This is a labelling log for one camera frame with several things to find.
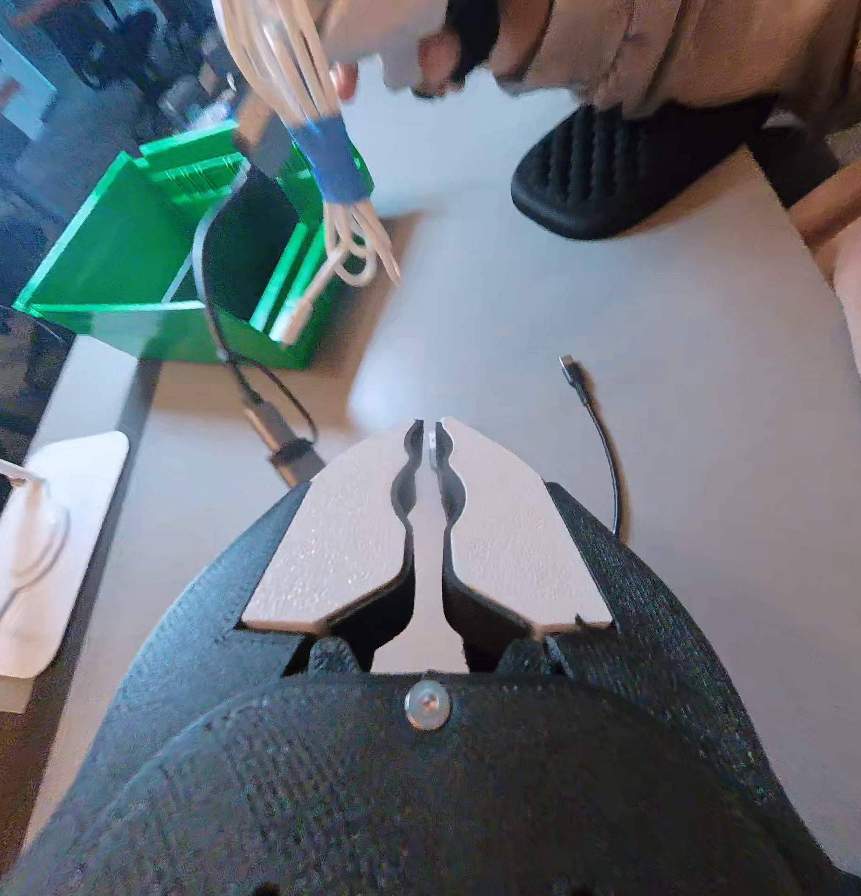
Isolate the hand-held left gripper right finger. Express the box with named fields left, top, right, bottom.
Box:
left=434, top=417, right=615, bottom=671

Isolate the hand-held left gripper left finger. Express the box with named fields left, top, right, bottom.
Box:
left=240, top=419, right=426, bottom=667

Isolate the white cable bundle blue strap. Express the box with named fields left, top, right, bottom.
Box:
left=214, top=0, right=403, bottom=349

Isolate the black usb cable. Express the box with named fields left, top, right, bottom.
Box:
left=425, top=355, right=622, bottom=539

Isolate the person's right forearm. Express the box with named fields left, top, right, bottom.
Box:
left=490, top=0, right=861, bottom=137

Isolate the person's right hand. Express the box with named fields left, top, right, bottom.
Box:
left=330, top=29, right=470, bottom=104

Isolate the white flat pad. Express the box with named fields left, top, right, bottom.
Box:
left=0, top=430, right=132, bottom=681

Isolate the black chair armrest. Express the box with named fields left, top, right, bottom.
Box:
left=510, top=97, right=783, bottom=242

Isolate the green plastic box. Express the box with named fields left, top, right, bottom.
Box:
left=13, top=119, right=377, bottom=372

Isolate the white box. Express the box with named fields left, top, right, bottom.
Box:
left=0, top=20, right=58, bottom=142

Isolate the person's leg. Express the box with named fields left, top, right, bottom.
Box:
left=787, top=188, right=861, bottom=408

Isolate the thin white cable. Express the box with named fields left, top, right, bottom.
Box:
left=0, top=451, right=71, bottom=620

